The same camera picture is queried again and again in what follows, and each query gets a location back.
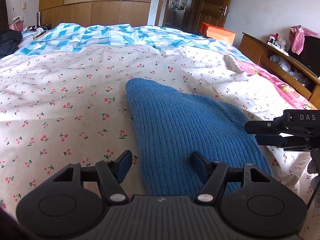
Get blue striped knit sweater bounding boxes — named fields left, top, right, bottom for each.
left=126, top=78, right=271, bottom=197

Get white gloved right hand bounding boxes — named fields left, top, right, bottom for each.
left=307, top=148, right=320, bottom=216

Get pink cartoon bedsheet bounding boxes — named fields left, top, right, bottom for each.
left=235, top=59, right=317, bottom=110

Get wooden low cabinet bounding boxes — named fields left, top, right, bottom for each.
left=239, top=33, right=319, bottom=108

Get black television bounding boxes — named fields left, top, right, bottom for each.
left=289, top=36, right=320, bottom=77

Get white cherry print quilt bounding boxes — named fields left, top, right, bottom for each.
left=0, top=43, right=320, bottom=240

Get small plush toy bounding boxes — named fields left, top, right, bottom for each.
left=275, top=37, right=286, bottom=50

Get pink cloth on television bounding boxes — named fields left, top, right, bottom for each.
left=289, top=25, right=320, bottom=55

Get orange box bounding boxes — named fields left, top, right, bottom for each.
left=200, top=22, right=236, bottom=45

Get brown wooden door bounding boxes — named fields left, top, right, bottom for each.
left=193, top=0, right=231, bottom=31

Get blue white checkered blanket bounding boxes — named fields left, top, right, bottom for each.
left=14, top=23, right=250, bottom=62

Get dark navy jacket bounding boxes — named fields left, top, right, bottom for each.
left=0, top=29, right=22, bottom=59

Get wooden wardrobe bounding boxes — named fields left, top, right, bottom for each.
left=39, top=0, right=151, bottom=28

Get pink basket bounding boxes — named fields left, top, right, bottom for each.
left=9, top=16, right=24, bottom=31

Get steel thermos bottle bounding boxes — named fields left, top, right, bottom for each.
left=36, top=11, right=42, bottom=27

